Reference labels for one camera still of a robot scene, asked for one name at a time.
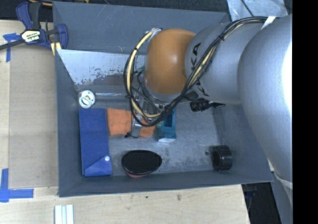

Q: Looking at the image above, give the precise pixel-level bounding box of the pale wood flat board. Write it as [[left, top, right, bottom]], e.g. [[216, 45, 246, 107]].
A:
[[8, 46, 60, 189]]

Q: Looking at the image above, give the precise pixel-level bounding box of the white plastic ring piece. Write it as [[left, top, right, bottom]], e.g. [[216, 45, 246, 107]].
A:
[[79, 90, 96, 109]]

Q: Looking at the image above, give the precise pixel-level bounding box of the orange cloth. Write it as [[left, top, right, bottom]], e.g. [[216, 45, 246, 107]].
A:
[[106, 108, 157, 138]]

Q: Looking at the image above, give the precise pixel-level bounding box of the teal box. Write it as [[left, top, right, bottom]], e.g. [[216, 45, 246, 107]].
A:
[[156, 107, 178, 143]]

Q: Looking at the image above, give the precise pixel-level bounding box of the black cylinder on white bracket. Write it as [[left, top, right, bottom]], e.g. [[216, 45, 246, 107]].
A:
[[190, 99, 226, 113]]

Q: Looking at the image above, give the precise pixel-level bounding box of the black plastic cylinder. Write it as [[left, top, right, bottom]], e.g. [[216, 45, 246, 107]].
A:
[[209, 145, 234, 172]]

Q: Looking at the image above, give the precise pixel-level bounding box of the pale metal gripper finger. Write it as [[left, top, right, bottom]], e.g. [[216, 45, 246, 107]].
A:
[[130, 119, 143, 139]]

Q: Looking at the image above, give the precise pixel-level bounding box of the black oval case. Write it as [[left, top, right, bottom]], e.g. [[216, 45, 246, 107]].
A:
[[121, 149, 163, 179]]

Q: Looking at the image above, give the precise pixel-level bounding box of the blue flat pouch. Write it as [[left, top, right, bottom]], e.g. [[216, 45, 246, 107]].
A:
[[79, 108, 113, 178]]

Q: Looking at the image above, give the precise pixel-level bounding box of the grey metal bin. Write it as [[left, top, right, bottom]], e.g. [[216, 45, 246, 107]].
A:
[[52, 1, 275, 198]]

